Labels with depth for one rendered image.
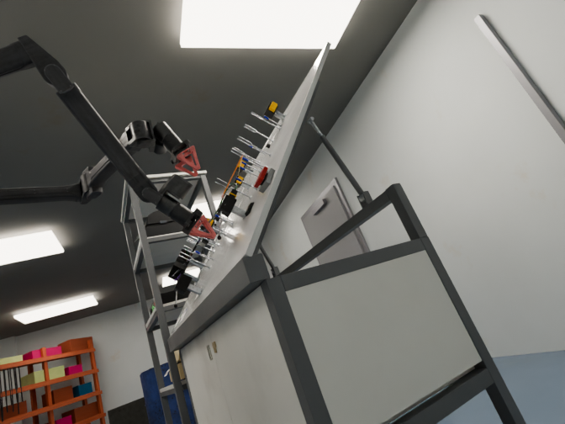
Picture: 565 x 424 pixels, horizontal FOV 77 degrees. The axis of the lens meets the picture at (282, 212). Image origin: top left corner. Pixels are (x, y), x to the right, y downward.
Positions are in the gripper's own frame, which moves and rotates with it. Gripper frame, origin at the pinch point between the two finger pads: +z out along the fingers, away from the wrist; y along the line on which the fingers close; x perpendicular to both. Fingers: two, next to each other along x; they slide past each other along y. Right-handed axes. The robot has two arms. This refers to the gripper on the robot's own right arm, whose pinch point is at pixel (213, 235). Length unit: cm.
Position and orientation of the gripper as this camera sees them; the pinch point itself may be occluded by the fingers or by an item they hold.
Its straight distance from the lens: 116.8
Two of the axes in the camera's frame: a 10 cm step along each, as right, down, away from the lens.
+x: -4.7, 7.7, -4.4
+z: 8.1, 5.7, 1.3
